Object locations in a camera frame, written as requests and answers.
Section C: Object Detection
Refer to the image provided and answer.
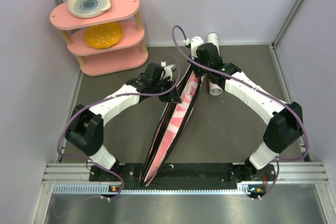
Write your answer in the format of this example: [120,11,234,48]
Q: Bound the pink racket bag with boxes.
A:
[139,67,204,187]

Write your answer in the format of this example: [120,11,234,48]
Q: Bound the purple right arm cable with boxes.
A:
[171,25,310,198]

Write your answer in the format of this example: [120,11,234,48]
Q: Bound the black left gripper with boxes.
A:
[152,78,182,104]

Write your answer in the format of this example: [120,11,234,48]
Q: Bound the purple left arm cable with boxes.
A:
[57,54,182,177]

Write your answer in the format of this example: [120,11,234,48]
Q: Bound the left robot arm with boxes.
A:
[65,61,182,180]

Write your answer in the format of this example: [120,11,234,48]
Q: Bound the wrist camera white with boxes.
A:
[161,61,177,75]
[183,36,204,60]

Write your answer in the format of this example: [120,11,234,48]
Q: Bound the yellow dotted plate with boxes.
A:
[85,22,123,49]

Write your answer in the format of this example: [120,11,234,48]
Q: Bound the grey slotted cable duct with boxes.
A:
[52,184,251,195]

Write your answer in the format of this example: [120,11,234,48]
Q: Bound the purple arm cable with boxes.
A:
[171,25,310,198]
[57,54,182,177]

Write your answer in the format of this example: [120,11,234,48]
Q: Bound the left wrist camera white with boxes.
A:
[161,61,177,75]

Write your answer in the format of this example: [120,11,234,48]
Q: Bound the pink three-tier wooden shelf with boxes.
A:
[50,0,148,76]

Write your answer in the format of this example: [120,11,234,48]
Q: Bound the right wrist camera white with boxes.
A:
[183,36,204,60]

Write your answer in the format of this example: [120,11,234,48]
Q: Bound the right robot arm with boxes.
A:
[190,38,303,180]

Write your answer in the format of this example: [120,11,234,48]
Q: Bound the white shuttlecock tube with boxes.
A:
[206,33,223,96]

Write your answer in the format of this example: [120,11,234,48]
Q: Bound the white blue ceramic bowl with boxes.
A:
[67,0,111,18]

